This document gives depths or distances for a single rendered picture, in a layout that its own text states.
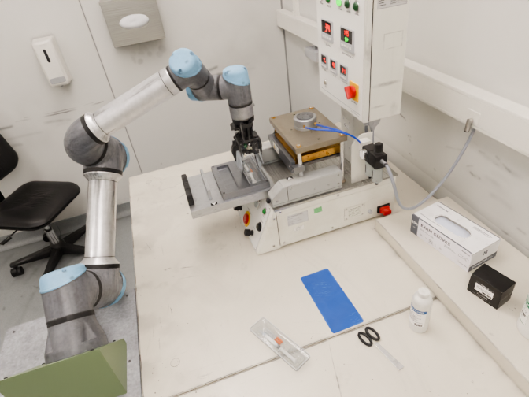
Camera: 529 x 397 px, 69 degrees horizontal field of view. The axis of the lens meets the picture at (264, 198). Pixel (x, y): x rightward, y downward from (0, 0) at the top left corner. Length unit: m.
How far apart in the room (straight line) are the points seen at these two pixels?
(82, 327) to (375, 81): 1.05
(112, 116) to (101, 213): 0.30
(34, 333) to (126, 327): 0.30
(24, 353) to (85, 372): 0.37
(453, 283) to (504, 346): 0.21
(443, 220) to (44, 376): 1.18
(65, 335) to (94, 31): 1.94
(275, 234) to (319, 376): 0.49
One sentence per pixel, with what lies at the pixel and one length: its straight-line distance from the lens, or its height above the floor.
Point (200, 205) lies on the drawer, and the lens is 1.29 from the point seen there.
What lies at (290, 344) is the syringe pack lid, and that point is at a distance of 1.12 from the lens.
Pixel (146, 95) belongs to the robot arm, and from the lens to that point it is 1.13.
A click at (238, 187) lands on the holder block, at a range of 1.29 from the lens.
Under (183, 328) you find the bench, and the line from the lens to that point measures 1.24.
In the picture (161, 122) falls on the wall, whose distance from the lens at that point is 2.85.
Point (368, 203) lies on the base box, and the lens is 1.44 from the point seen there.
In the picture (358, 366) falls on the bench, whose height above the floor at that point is 0.75.
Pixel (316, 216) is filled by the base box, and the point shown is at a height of 0.85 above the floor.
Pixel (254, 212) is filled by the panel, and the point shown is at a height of 0.84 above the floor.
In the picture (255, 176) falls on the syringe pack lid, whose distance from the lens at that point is 1.31.
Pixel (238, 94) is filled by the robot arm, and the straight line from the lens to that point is 1.18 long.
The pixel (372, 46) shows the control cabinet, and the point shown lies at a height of 1.38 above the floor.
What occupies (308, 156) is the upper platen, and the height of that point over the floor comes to 1.05.
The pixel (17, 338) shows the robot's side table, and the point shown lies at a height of 0.75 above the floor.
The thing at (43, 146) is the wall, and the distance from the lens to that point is 2.94.
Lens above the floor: 1.71
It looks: 36 degrees down
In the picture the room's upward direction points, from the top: 9 degrees counter-clockwise
